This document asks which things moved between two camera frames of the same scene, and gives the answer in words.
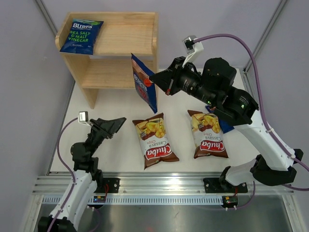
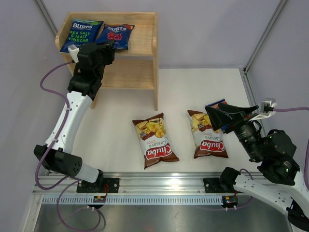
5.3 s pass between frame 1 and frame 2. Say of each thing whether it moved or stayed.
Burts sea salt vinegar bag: stayed
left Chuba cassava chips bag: stayed
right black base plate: stayed
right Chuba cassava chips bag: stayed
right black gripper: moved
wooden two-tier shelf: stayed
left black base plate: stayed
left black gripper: moved
